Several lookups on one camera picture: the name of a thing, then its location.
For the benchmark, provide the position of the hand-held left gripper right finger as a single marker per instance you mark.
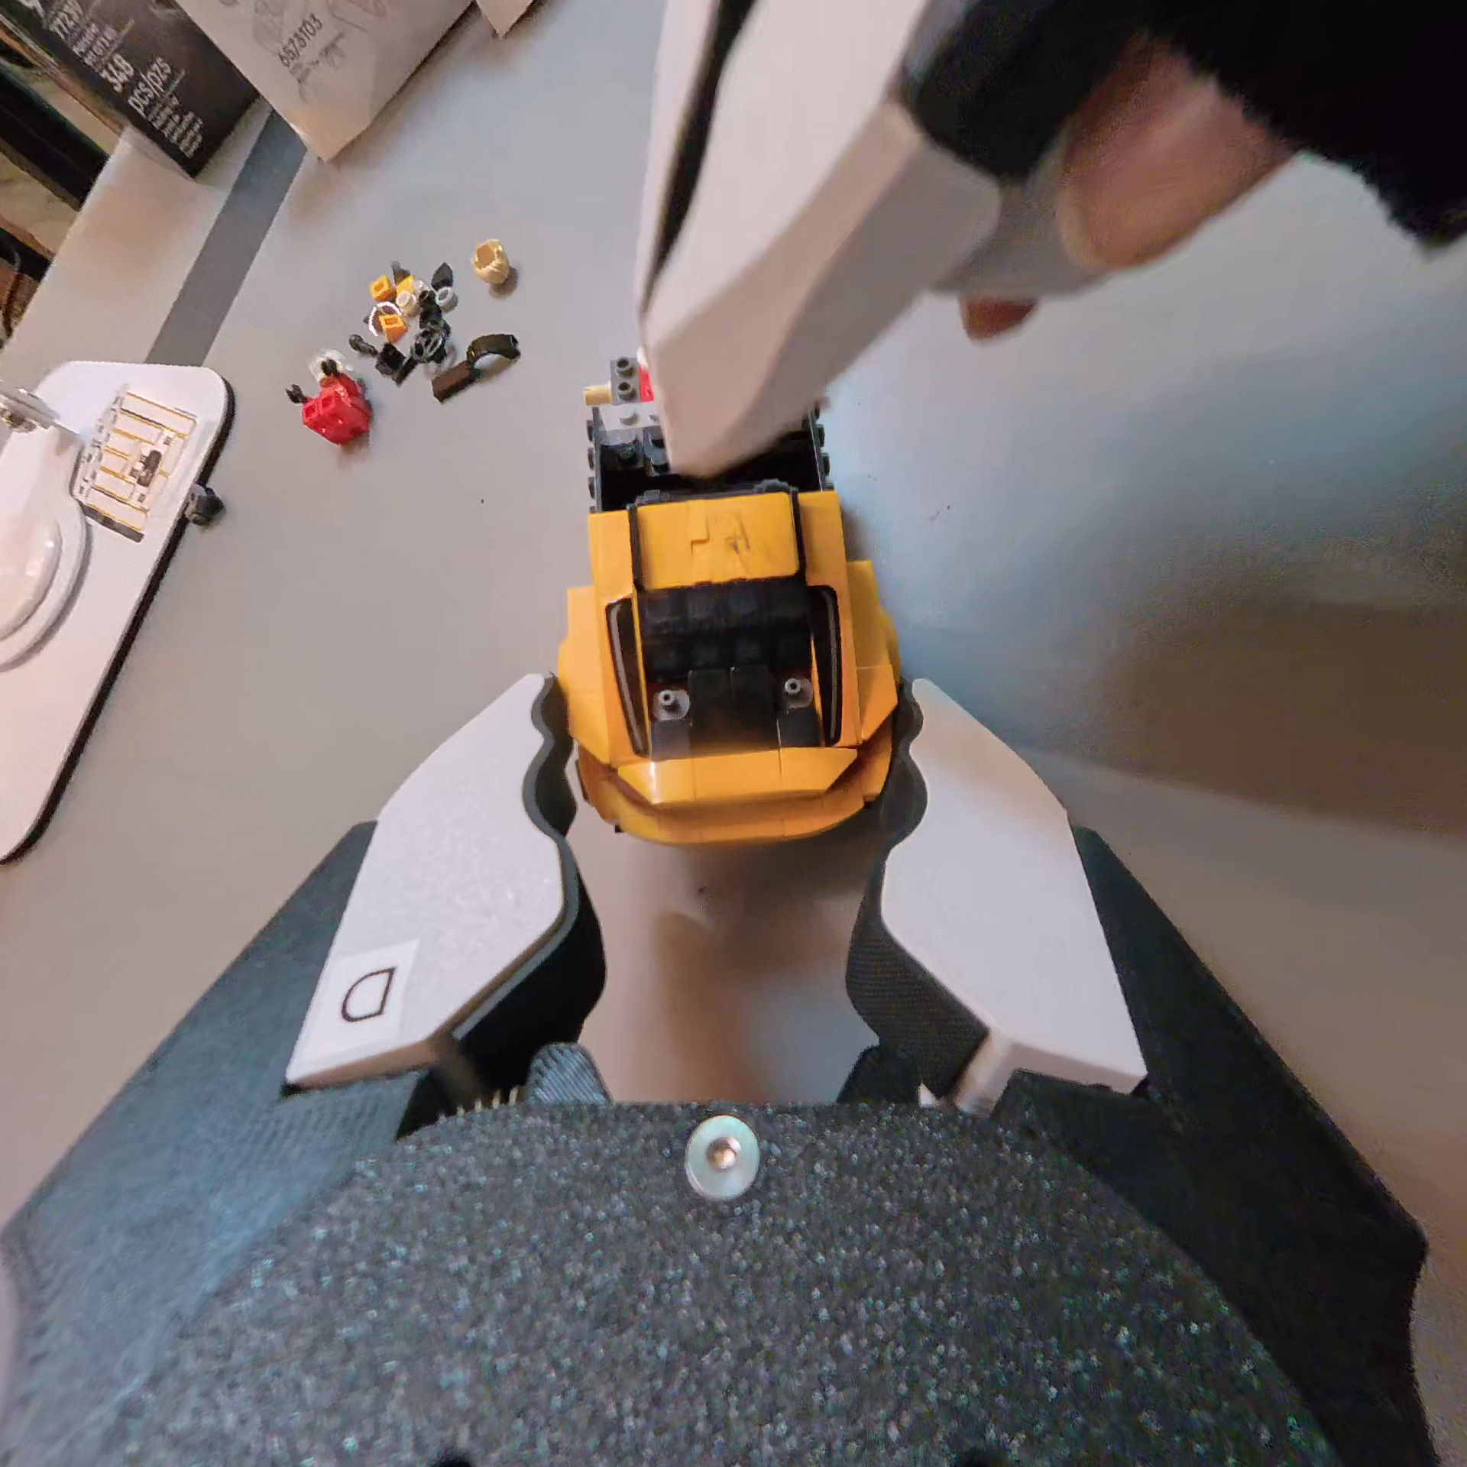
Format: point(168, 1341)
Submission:
point(1010, 906)

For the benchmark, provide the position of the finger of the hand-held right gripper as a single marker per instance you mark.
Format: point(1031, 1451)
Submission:
point(801, 285)
point(668, 147)

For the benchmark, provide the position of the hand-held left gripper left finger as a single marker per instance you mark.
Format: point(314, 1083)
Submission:
point(457, 869)

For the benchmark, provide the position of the yellow lego car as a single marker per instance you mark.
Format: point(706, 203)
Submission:
point(736, 788)

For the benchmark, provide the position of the black curved lego piece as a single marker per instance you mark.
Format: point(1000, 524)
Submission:
point(457, 381)

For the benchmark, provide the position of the pile of small lego pieces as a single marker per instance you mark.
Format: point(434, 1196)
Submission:
point(391, 324)

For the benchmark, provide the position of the red lego minifigure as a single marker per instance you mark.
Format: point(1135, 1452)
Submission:
point(336, 413)

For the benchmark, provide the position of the small black lego piece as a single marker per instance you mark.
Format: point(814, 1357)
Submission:
point(202, 506)

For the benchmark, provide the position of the black lego box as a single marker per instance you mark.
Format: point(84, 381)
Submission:
point(136, 81)

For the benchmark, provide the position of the small white printed paper bag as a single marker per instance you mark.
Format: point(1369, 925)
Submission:
point(508, 13)

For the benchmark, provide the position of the large white printed paper bag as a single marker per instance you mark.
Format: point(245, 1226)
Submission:
point(333, 81)

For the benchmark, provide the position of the sticker sheet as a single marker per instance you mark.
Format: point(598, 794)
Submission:
point(132, 464)

